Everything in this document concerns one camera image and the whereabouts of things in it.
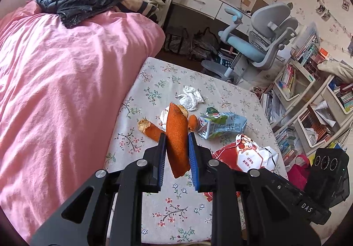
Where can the large orange peel strip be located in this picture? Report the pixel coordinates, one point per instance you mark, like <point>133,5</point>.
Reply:
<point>177,141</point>

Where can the crushed blue milk carton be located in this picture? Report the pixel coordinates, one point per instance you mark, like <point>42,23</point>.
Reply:
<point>214,124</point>

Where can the striped pillow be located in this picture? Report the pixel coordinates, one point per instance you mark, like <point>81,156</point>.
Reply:
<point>143,7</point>

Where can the pink duvet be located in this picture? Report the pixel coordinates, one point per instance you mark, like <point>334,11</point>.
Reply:
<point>61,90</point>

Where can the small orange peel piece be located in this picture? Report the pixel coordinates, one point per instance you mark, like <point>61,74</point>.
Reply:
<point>193,123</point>

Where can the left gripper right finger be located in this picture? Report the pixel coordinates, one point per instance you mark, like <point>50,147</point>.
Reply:
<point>253,208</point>

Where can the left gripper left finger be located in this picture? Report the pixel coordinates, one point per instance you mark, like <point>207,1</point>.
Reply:
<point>107,208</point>

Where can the floral white tablecloth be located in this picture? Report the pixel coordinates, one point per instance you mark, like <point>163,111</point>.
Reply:
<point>178,213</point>

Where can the red white snack wrapper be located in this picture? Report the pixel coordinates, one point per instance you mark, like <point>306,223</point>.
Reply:
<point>245,154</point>

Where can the white rolling book cart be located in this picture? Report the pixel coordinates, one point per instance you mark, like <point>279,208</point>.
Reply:
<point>304,112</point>

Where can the black puffer jacket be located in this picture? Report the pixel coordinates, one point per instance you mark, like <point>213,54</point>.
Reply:
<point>73,12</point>

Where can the long orange peel piece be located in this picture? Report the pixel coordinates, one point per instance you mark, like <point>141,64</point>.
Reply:
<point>150,130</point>

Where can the magenta tote bag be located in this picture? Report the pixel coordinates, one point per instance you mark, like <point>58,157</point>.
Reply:
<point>298,174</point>

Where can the grey blue desk chair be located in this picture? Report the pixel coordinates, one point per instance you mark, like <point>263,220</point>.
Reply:
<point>272,30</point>

